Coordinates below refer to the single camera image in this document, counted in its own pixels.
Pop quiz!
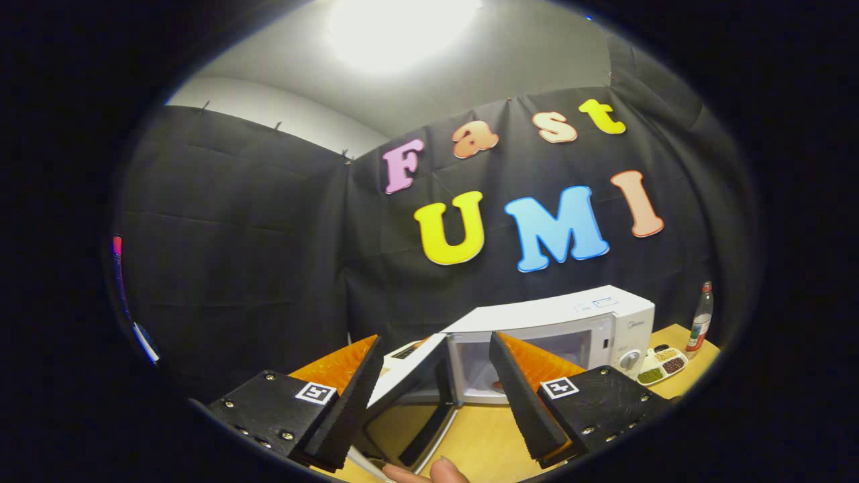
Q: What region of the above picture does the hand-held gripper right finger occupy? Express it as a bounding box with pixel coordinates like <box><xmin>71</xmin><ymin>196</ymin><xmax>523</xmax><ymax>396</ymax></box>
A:
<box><xmin>489</xmin><ymin>331</ymin><xmax>675</xmax><ymax>469</ymax></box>

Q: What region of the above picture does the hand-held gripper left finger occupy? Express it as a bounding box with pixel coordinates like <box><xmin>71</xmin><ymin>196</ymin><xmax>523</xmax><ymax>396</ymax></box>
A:
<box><xmin>205</xmin><ymin>334</ymin><xmax>385</xmax><ymax>472</ymax></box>

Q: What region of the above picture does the white toaster oven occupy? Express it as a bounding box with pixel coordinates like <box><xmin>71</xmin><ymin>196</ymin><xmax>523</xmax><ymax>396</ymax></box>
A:
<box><xmin>348</xmin><ymin>285</ymin><xmax>656</xmax><ymax>482</ymax></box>

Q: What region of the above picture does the white bread toaster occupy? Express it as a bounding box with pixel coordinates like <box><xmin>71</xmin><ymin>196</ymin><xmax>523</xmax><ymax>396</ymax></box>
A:
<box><xmin>381</xmin><ymin>339</ymin><xmax>430</xmax><ymax>371</ymax></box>

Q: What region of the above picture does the white divided dish of beans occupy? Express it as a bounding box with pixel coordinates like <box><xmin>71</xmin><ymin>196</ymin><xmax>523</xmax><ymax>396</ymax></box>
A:
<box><xmin>636</xmin><ymin>344</ymin><xmax>689</xmax><ymax>386</ymax></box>

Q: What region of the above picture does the clear plastic water bottle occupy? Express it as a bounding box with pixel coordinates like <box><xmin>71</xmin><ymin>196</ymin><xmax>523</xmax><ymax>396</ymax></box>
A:
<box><xmin>686</xmin><ymin>281</ymin><xmax>715</xmax><ymax>352</ymax></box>

